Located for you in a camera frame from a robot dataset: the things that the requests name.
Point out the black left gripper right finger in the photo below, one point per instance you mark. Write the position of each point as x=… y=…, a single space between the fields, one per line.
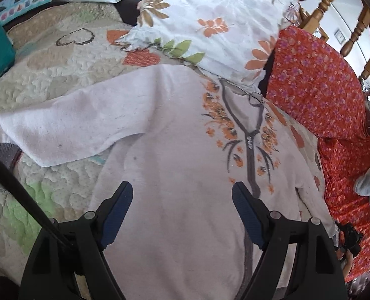
x=316 y=272

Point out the white floral pillow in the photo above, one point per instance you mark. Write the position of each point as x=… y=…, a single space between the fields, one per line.
x=232 y=39

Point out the quilted heart pattern bedspread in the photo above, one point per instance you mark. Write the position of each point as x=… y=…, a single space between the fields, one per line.
x=62 y=50

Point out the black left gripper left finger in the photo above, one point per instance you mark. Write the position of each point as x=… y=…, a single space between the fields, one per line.
x=52 y=267

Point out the light blue shapes box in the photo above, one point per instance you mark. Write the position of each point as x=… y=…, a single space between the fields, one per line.
x=19 y=8

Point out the pale pink embroidered sweater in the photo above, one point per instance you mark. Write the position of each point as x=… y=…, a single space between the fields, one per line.
x=182 y=141

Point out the red floral cushion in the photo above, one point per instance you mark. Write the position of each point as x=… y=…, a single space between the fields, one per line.
x=315 y=85

